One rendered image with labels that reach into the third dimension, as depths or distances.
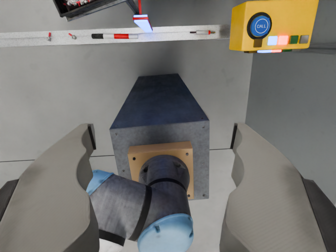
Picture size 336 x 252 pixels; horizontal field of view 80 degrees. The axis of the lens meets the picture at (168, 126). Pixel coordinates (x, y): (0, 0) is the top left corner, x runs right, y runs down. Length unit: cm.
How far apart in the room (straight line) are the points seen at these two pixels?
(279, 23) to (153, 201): 47
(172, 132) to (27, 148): 163
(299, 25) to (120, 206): 54
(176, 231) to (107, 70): 134
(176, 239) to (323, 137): 81
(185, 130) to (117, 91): 108
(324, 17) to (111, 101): 134
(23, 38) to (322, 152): 120
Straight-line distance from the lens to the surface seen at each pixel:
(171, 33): 71
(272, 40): 54
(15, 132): 206
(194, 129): 61
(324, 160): 109
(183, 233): 45
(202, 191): 75
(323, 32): 111
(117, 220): 43
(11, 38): 84
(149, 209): 44
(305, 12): 58
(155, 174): 54
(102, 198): 42
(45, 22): 173
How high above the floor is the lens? 156
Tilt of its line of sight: 67 degrees down
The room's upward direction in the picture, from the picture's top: 173 degrees clockwise
